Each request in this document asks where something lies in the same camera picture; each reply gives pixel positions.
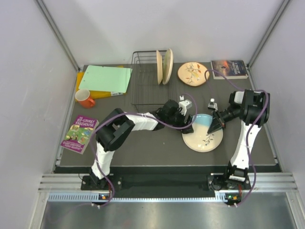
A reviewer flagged cream plate with sprig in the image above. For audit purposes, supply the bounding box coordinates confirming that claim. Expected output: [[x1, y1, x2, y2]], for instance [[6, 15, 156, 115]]
[[163, 49, 173, 84]]

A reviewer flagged orange mug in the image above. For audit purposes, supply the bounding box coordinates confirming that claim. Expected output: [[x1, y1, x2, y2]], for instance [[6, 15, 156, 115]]
[[75, 89, 95, 108]]

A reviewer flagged dark paperback book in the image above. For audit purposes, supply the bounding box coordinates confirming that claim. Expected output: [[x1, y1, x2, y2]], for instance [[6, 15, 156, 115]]
[[211, 60, 249, 80]]

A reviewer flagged black wire dish rack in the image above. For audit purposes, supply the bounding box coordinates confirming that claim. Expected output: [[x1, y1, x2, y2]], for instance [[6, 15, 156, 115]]
[[128, 51, 179, 113]]

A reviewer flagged blue and white plate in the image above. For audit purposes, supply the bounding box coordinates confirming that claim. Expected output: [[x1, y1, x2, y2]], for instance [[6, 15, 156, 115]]
[[182, 114, 224, 153]]

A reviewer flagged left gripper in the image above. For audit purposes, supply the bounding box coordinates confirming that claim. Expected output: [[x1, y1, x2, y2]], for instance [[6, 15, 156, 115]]
[[166, 107, 193, 134]]

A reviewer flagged grey slotted cable duct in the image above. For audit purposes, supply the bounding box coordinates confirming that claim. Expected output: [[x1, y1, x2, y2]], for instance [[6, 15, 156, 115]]
[[47, 192, 241, 203]]

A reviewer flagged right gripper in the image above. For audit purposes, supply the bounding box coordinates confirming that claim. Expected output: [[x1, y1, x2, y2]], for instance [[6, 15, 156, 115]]
[[208, 105, 240, 135]]

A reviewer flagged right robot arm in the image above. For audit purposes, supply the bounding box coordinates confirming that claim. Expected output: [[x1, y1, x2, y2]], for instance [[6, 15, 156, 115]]
[[207, 89, 270, 189]]

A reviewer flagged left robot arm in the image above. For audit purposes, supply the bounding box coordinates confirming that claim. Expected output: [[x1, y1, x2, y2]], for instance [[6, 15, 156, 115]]
[[89, 99, 194, 190]]

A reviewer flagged bird plate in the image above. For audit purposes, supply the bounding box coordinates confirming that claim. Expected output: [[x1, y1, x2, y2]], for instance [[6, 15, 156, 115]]
[[177, 62, 210, 87], [156, 50, 163, 85]]

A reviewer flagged purple treehouse book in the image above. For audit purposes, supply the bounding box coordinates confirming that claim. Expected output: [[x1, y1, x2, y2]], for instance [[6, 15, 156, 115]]
[[61, 115, 99, 154]]

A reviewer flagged aluminium front rail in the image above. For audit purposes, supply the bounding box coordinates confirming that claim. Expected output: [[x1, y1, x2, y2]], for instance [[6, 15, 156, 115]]
[[38, 173, 298, 192]]

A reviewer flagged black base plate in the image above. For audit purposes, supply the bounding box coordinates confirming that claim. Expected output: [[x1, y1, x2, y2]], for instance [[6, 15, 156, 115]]
[[81, 173, 251, 191]]

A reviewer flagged green paper folder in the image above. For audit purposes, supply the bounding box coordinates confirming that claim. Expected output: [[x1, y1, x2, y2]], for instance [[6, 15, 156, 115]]
[[78, 65, 133, 94]]

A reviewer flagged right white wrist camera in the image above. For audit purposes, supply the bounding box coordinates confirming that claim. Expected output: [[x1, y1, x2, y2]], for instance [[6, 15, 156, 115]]
[[208, 98, 218, 111]]

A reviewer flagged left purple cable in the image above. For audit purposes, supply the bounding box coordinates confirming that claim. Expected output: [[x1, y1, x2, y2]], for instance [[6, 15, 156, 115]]
[[90, 92, 198, 208]]

